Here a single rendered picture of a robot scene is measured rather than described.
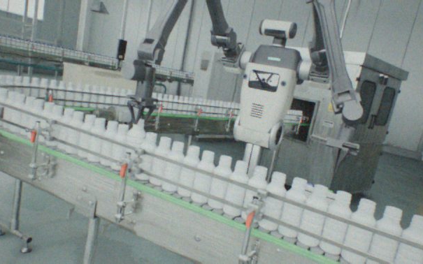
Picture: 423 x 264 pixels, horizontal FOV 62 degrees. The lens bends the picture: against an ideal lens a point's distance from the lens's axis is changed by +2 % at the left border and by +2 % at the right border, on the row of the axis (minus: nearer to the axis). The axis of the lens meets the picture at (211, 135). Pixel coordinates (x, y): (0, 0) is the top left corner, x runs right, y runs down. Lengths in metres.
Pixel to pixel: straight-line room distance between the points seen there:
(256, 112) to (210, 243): 0.74
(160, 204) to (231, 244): 0.27
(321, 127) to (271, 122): 3.14
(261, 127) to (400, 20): 11.83
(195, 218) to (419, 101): 12.13
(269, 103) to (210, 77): 5.55
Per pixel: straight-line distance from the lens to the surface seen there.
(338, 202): 1.00
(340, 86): 1.22
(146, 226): 1.24
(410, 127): 12.99
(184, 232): 1.15
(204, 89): 7.19
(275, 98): 1.61
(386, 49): 13.13
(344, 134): 1.19
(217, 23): 1.61
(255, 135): 1.65
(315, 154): 4.77
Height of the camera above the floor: 1.40
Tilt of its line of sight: 10 degrees down
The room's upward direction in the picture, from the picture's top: 11 degrees clockwise
